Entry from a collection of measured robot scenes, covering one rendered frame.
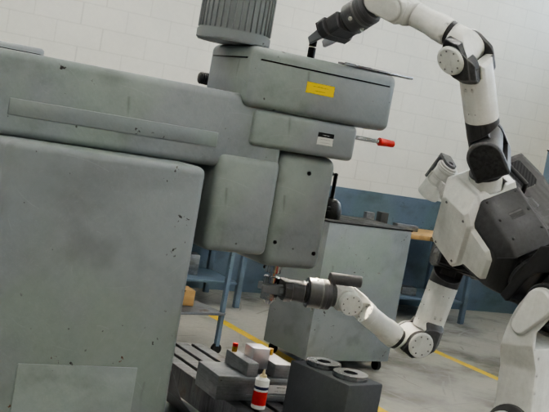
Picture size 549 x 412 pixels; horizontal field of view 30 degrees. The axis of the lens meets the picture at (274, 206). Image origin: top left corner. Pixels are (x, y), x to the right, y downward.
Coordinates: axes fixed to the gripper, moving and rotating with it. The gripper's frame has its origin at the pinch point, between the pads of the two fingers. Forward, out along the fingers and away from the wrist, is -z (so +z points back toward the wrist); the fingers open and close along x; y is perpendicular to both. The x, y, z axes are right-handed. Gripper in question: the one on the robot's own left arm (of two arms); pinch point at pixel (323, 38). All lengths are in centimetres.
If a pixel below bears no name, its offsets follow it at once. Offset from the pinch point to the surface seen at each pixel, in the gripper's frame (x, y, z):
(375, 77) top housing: 10.7, -13.3, 6.2
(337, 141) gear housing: 3.2, -28.7, -5.9
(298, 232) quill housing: -2, -50, -22
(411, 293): 634, 78, -473
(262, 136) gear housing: -19.8, -27.6, -11.7
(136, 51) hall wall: 346, 313, -500
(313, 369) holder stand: -15, -90, -15
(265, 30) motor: -21.6, -1.8, -1.2
